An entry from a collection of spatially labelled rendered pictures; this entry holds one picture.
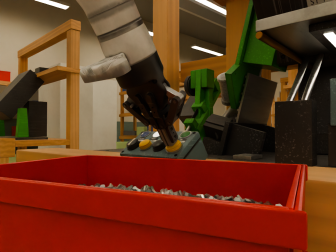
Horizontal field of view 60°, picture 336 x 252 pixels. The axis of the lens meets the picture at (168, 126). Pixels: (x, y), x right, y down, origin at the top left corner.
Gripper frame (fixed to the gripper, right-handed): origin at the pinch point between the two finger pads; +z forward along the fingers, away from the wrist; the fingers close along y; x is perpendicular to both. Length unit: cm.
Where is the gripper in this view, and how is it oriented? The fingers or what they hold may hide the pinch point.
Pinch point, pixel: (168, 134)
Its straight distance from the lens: 50.3
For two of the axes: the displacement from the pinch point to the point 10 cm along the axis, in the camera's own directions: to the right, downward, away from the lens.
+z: 3.7, 8.3, 4.2
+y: -7.6, 0.1, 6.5
